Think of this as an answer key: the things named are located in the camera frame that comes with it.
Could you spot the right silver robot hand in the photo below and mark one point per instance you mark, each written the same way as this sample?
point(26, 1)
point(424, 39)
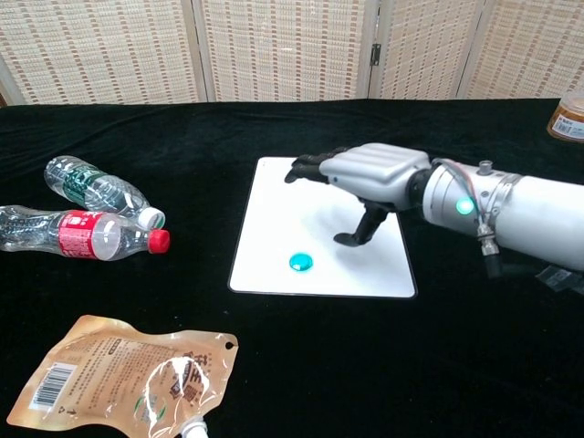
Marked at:
point(378, 173)

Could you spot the blue token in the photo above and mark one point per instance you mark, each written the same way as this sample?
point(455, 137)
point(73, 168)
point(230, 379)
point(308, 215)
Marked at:
point(300, 262)

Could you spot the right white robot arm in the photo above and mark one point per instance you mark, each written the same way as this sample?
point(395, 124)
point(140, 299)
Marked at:
point(538, 214)

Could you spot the white rectangular board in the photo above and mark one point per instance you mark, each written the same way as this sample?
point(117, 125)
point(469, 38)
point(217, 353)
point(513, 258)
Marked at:
point(283, 219)

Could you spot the black velvet tablecloth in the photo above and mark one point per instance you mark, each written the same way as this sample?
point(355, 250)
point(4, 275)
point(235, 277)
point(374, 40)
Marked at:
point(319, 128)

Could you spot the metal screen hinge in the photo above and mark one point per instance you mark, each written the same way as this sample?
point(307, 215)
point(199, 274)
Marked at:
point(375, 54)

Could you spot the woven folding screen panel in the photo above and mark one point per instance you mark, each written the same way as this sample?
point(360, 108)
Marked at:
point(424, 45)
point(283, 45)
point(534, 45)
point(91, 45)

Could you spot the clear jar brown contents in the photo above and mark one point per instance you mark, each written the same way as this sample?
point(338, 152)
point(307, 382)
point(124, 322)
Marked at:
point(568, 121)

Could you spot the clear bottle green label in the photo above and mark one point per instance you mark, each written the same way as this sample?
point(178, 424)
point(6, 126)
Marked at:
point(91, 182)

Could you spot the clear bottle red label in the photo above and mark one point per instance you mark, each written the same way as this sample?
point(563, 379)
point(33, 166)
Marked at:
point(77, 232)

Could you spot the brown spout pouch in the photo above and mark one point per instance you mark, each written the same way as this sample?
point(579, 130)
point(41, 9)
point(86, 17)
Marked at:
point(105, 365)

